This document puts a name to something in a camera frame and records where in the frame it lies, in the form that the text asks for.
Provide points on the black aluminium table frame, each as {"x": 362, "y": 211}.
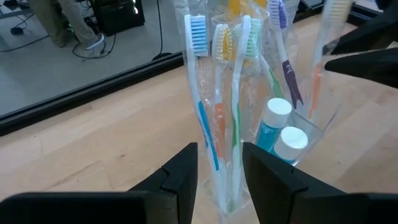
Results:
{"x": 93, "y": 90}

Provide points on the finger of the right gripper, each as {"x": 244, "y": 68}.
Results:
{"x": 373, "y": 68}
{"x": 373, "y": 37}

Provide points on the orange toothbrush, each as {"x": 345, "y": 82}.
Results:
{"x": 220, "y": 124}
{"x": 315, "y": 87}

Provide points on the clear acrylic organizer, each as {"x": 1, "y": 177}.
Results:
{"x": 314, "y": 137}

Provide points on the green toothbrush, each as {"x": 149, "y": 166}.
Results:
{"x": 275, "y": 84}
{"x": 237, "y": 77}

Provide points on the purple toothbrush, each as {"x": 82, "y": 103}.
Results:
{"x": 290, "y": 81}

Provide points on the person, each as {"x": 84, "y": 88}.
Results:
{"x": 71, "y": 21}

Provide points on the black equipment case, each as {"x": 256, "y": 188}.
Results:
{"x": 118, "y": 18}

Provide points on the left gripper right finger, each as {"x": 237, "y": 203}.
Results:
{"x": 280, "y": 202}

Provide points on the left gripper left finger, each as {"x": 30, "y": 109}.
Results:
{"x": 174, "y": 199}

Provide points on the blue toothbrush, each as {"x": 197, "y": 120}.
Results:
{"x": 199, "y": 34}

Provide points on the teal mouthwash bottle white cap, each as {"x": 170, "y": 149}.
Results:
{"x": 290, "y": 141}
{"x": 276, "y": 112}

